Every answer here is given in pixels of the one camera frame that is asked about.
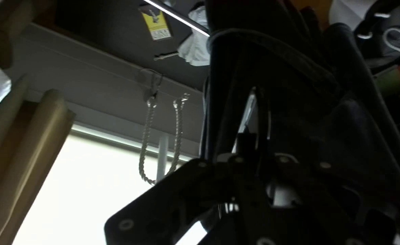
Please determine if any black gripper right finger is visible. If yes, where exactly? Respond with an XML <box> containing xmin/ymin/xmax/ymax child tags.
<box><xmin>249</xmin><ymin>153</ymin><xmax>399</xmax><ymax>245</ymax></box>

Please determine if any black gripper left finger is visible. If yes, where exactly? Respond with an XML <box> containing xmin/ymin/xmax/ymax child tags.
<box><xmin>104</xmin><ymin>155</ymin><xmax>240</xmax><ymax>245</ymax></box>

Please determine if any bright window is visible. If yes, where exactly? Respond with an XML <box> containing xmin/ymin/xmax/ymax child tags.
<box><xmin>8</xmin><ymin>128</ymin><xmax>211</xmax><ymax>245</ymax></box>

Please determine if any black hanging robe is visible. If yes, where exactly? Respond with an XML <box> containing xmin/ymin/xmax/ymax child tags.
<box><xmin>201</xmin><ymin>0</ymin><xmax>400</xmax><ymax>215</ymax></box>

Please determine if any tan curtain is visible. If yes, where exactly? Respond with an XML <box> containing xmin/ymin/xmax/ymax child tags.
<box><xmin>0</xmin><ymin>74</ymin><xmax>78</xmax><ymax>245</ymax></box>

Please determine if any white hanging cloth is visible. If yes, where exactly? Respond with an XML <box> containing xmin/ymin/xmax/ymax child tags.
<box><xmin>177</xmin><ymin>4</ymin><xmax>212</xmax><ymax>68</ymax></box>

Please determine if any yellow paper tag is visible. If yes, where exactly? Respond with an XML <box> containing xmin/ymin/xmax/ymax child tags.
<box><xmin>139</xmin><ymin>6</ymin><xmax>173</xmax><ymax>42</ymax></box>

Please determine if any white twisted rope chain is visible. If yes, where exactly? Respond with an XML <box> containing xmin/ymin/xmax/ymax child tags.
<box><xmin>138</xmin><ymin>72</ymin><xmax>192</xmax><ymax>187</ymax></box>

